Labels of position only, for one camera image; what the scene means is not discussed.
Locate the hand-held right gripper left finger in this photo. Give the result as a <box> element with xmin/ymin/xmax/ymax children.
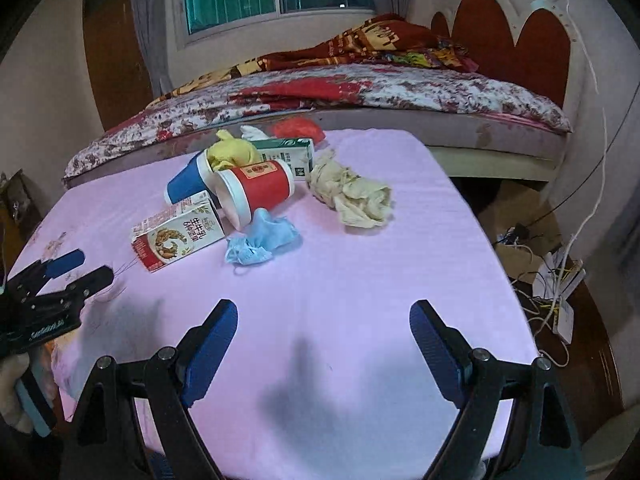
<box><xmin>60</xmin><ymin>299</ymin><xmax>239</xmax><ymax>480</ymax></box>

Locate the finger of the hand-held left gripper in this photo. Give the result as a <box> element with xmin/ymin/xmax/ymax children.
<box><xmin>7</xmin><ymin>248</ymin><xmax>86</xmax><ymax>292</ymax></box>
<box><xmin>27</xmin><ymin>266</ymin><xmax>115</xmax><ymax>313</ymax></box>

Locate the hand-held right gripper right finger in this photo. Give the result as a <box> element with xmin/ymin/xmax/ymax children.
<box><xmin>409</xmin><ymin>299</ymin><xmax>587</xmax><ymax>480</ymax></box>

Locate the brown and white milk carton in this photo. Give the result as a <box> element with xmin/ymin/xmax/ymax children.
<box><xmin>131</xmin><ymin>191</ymin><xmax>227</xmax><ymax>273</ymax></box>

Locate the light blue cloth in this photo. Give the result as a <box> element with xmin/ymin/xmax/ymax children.
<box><xmin>223</xmin><ymin>208</ymin><xmax>303</xmax><ymax>274</ymax></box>

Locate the blue paper cup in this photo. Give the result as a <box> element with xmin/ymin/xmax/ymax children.
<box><xmin>165</xmin><ymin>152</ymin><xmax>217</xmax><ymax>206</ymax></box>

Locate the red paper cup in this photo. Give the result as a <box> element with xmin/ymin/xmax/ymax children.
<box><xmin>214</xmin><ymin>160</ymin><xmax>296</xmax><ymax>228</ymax></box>

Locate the beige cloth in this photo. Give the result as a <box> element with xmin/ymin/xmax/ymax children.
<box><xmin>306</xmin><ymin>149</ymin><xmax>395</xmax><ymax>228</ymax></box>

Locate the yellow cloth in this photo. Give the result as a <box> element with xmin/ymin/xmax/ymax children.
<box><xmin>206</xmin><ymin>130</ymin><xmax>261</xmax><ymax>172</ymax></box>

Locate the green milk carton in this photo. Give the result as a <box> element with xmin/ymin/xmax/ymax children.
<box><xmin>252</xmin><ymin>137</ymin><xmax>316</xmax><ymax>181</ymax></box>

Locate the person's left hand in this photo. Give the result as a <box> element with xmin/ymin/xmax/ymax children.
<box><xmin>0</xmin><ymin>345</ymin><xmax>55</xmax><ymax>433</ymax></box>

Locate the wooden cabinet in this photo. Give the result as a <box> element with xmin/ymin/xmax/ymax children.
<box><xmin>0</xmin><ymin>169</ymin><xmax>47</xmax><ymax>281</ymax></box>

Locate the pink tablecloth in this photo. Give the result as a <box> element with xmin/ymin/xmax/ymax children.
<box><xmin>10</xmin><ymin>127</ymin><xmax>542</xmax><ymax>480</ymax></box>

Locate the white router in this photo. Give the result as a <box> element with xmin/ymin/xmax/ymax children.
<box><xmin>531</xmin><ymin>254</ymin><xmax>587</xmax><ymax>346</ymax></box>

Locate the wooden nightstand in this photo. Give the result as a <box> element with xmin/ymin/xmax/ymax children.
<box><xmin>515</xmin><ymin>270</ymin><xmax>627</xmax><ymax>428</ymax></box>

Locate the brown wooden door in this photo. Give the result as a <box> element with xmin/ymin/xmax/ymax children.
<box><xmin>82</xmin><ymin>0</ymin><xmax>153</xmax><ymax>132</ymax></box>

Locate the red crumpled cloth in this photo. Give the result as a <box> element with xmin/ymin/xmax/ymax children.
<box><xmin>272</xmin><ymin>117</ymin><xmax>325</xmax><ymax>144</ymax></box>

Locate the floral red and white quilt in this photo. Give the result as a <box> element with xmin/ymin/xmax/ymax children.
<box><xmin>65</xmin><ymin>66</ymin><xmax>573</xmax><ymax>182</ymax></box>

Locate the red and white headboard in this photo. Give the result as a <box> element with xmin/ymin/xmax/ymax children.
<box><xmin>430</xmin><ymin>0</ymin><xmax>573</xmax><ymax>111</ymax></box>

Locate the red printed blanket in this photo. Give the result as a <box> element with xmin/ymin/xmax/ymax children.
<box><xmin>145</xmin><ymin>14</ymin><xmax>481</xmax><ymax>111</ymax></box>

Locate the white bed frame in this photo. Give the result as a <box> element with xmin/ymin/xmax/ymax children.
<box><xmin>425</xmin><ymin>144</ymin><xmax>558</xmax><ymax>184</ymax></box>

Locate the black cable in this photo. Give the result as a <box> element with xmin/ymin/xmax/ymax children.
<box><xmin>530</xmin><ymin>85</ymin><xmax>640</xmax><ymax>228</ymax></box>

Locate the white hanging cable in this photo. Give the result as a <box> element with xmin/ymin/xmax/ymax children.
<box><xmin>542</xmin><ymin>0</ymin><xmax>612</xmax><ymax>368</ymax></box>

